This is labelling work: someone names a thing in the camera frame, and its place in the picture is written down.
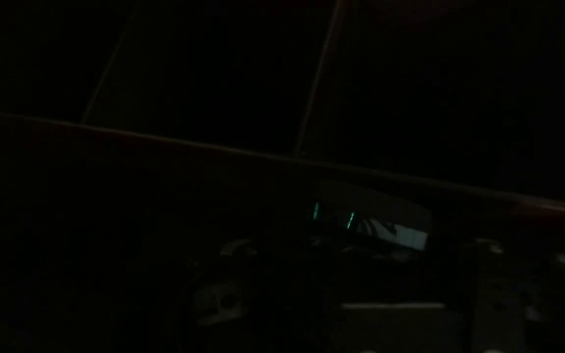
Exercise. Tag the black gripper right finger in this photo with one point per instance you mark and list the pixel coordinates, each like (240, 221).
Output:
(505, 300)

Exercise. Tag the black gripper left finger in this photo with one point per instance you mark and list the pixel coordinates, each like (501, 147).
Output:
(220, 294)

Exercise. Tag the dark wooden secretary desk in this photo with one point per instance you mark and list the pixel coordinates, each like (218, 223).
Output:
(230, 149)

